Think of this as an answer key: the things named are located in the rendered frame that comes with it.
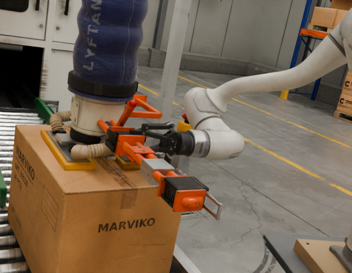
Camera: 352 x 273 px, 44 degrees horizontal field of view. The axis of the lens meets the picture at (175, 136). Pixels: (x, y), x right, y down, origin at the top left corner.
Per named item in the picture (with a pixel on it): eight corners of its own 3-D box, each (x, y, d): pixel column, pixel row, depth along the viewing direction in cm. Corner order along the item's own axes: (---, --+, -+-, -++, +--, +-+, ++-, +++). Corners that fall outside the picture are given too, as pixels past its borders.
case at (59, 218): (7, 218, 174) (14, 124, 163) (99, 209, 196) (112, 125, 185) (50, 316, 127) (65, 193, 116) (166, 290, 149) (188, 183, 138)
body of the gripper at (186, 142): (195, 134, 132) (168, 133, 127) (190, 160, 134) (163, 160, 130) (183, 127, 138) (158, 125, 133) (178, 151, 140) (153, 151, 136)
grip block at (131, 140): (103, 144, 128) (106, 125, 127) (133, 145, 133) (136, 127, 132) (113, 155, 122) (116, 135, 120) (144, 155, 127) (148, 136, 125)
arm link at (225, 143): (200, 167, 139) (186, 136, 147) (238, 167, 147) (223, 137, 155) (215, 145, 133) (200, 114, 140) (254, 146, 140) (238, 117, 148)
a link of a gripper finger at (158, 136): (173, 144, 131) (174, 140, 131) (142, 135, 125) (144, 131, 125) (167, 140, 135) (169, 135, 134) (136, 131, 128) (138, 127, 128)
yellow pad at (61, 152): (39, 134, 157) (41, 121, 156) (67, 135, 162) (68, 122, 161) (64, 171, 130) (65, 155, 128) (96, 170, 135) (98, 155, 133)
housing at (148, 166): (138, 174, 111) (140, 158, 110) (161, 174, 114) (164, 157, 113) (149, 186, 105) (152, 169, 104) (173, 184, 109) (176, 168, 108)
